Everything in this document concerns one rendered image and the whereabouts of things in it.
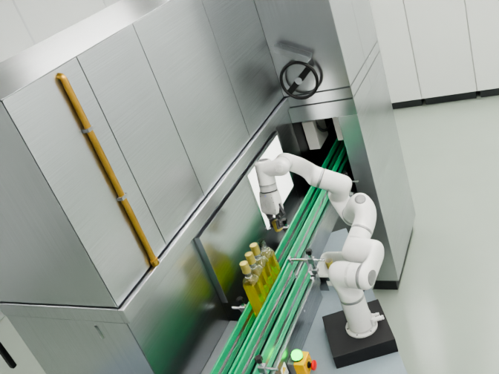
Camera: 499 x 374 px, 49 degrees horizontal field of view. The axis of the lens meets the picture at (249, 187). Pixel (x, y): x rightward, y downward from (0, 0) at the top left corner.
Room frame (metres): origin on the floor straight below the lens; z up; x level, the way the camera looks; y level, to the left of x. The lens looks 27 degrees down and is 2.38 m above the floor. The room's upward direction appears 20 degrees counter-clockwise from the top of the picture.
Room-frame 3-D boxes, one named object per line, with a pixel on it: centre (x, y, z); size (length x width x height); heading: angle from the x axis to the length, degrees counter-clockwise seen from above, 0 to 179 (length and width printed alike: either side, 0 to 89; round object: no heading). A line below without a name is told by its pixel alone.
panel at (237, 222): (2.25, 0.02, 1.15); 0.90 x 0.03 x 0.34; 147
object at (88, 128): (1.66, 0.40, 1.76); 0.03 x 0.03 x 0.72; 57
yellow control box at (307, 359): (1.60, 0.05, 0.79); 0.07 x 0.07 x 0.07; 57
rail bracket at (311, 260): (1.99, -0.12, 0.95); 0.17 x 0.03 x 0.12; 57
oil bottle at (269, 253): (1.98, 0.03, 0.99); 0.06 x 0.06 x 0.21; 58
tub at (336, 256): (2.04, -0.27, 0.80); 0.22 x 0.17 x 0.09; 57
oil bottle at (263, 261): (1.93, 0.07, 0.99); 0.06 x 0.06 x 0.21; 57
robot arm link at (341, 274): (1.65, -0.23, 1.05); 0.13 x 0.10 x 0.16; 45
